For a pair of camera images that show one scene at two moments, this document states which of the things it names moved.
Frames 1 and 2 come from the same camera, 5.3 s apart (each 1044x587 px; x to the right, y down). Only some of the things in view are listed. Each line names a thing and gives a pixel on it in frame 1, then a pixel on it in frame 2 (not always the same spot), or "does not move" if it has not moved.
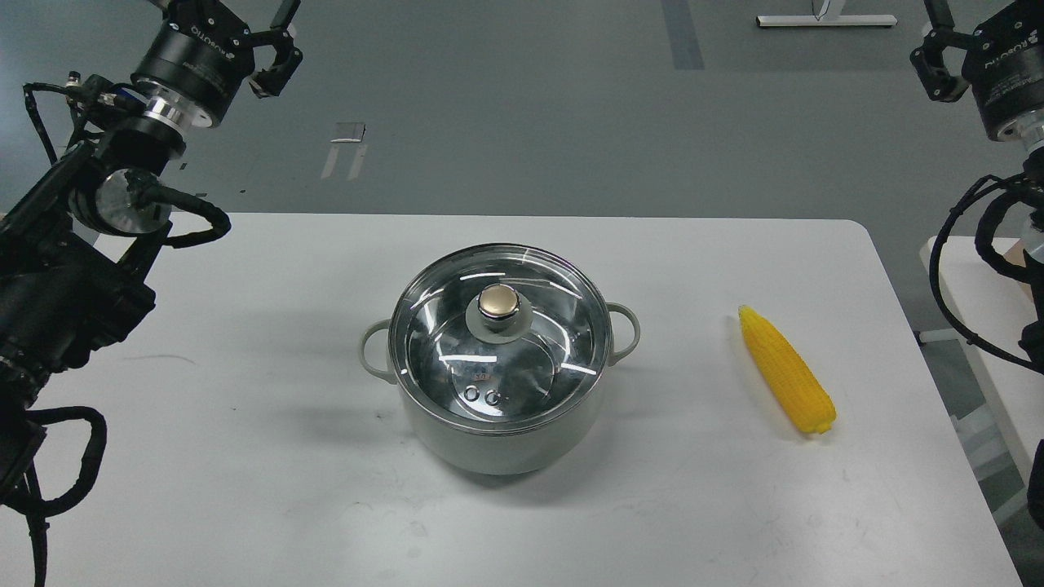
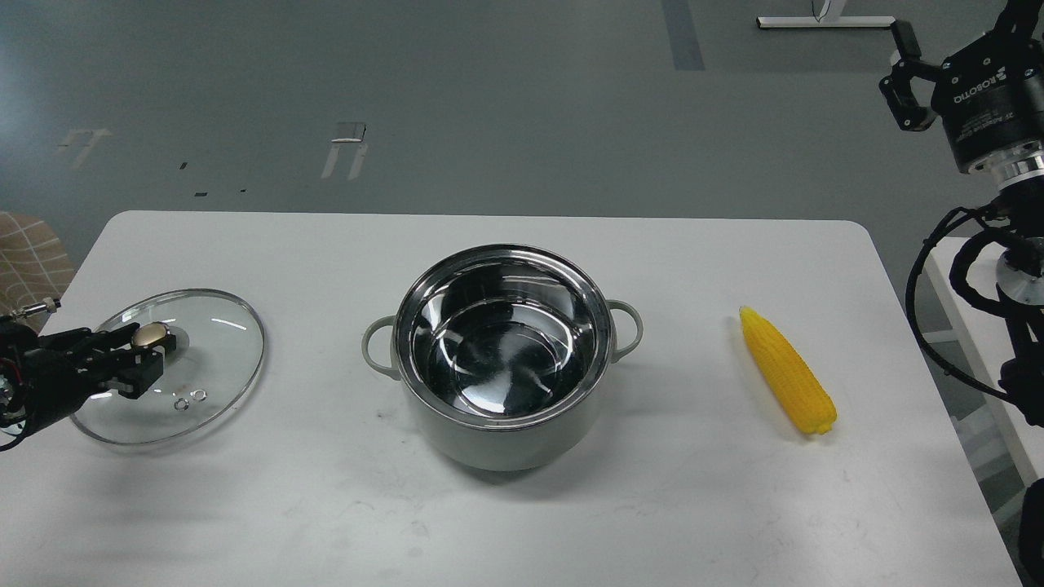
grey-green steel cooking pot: [500, 354] does not move
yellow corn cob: [799, 383] does not move
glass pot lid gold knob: [497, 335] to [157, 332]
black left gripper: [205, 54] to [61, 369]
